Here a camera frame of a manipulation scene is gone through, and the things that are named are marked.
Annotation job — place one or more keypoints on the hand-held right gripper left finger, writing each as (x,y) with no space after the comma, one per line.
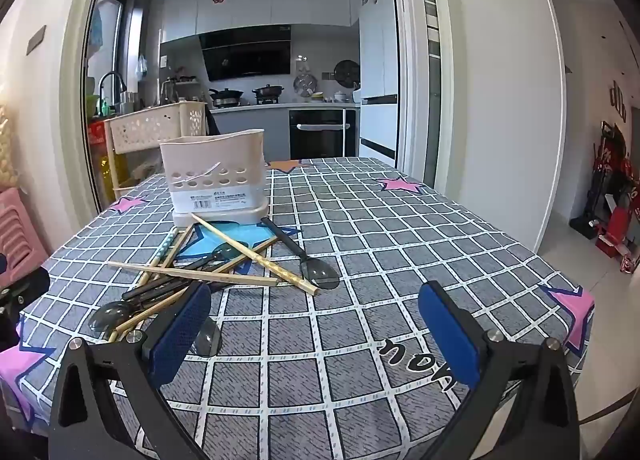
(180,335)

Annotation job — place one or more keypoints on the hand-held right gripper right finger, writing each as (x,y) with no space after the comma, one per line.
(450,340)

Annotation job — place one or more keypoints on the light wooden chopstick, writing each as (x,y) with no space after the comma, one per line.
(125,266)

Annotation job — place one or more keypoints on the dark chopstick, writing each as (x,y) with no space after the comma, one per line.
(227,253)

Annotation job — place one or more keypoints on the blue patterned chopstick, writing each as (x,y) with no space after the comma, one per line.
(172,238)

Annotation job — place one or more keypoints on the gold-tipped wooden chopstick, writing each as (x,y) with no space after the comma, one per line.
(250,251)

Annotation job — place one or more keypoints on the beige plastic utensil holder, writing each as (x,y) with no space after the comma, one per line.
(215,175)

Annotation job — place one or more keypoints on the pink plastic chair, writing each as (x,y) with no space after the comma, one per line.
(20,230)

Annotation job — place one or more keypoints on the grey checked star tablecloth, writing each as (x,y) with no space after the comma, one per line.
(350,240)

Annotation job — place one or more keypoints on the beige plastic storage cart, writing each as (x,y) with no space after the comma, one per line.
(145,128)

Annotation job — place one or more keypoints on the red decoration pile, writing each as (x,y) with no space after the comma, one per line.
(610,200)

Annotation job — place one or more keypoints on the kitchen faucet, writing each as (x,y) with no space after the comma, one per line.
(112,76)

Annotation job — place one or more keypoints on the black built-in oven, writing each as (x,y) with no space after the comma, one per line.
(322,135)

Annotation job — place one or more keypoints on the black wok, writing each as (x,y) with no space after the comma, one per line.
(226,96)

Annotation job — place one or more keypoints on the blue plastic bag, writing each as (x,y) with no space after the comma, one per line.
(141,65)

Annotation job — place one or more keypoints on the black lidded pot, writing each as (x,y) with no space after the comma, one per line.
(267,92)

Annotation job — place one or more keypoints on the round metal steamer rack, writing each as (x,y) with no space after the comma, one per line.
(303,85)

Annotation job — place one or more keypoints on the white refrigerator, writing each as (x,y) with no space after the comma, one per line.
(377,65)

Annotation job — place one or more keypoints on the black round hanging pan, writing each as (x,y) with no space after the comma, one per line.
(346,71)

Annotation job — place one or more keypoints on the black range hood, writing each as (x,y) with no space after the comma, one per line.
(245,53)

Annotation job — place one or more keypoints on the grey wall plate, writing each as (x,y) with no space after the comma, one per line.
(37,38)

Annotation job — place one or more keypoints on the dark wall ornament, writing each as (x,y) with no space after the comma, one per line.
(617,100)

